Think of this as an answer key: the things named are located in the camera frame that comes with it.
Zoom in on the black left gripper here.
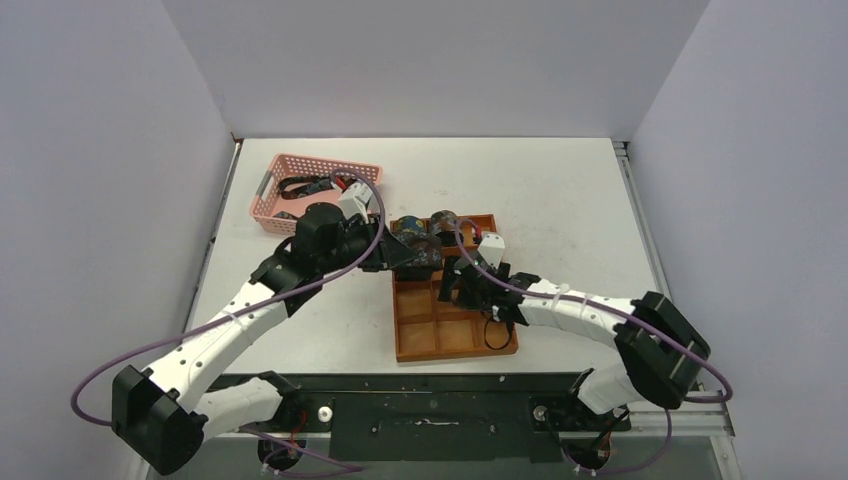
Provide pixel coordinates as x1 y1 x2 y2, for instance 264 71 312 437
318 212 415 274

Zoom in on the brown floral tie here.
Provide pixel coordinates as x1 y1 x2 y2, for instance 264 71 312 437
395 237 443 282

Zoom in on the wooden compartment tray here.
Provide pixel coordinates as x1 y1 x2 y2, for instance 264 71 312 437
392 233 518 363

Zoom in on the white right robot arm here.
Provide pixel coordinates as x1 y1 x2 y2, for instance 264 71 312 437
439 253 711 429

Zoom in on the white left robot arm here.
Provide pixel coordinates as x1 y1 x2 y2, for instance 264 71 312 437
111 203 417 475

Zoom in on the rolled dark floral tie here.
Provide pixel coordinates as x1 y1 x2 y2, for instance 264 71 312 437
392 215 429 250

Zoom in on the rolled dark grey tie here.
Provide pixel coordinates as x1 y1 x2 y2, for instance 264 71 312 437
429 210 458 239

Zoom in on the dark patterned tie in basket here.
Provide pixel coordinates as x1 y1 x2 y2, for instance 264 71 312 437
276 175 346 203

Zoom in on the pink perforated plastic basket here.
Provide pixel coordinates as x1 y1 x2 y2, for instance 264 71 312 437
249 153 383 236

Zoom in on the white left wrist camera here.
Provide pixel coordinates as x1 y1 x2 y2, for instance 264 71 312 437
338 181 374 222

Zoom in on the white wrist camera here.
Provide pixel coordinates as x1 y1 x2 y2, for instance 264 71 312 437
338 181 374 222
477 232 506 269

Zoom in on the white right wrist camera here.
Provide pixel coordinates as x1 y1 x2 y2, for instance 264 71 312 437
477 232 506 269

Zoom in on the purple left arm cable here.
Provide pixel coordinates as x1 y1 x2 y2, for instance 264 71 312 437
70 169 388 478

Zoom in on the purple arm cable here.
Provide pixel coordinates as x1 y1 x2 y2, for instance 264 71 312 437
452 218 734 477
70 169 388 478

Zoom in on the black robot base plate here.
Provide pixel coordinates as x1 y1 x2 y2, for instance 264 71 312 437
187 372 634 476

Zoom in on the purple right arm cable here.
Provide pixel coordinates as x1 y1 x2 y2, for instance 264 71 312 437
452 218 734 477

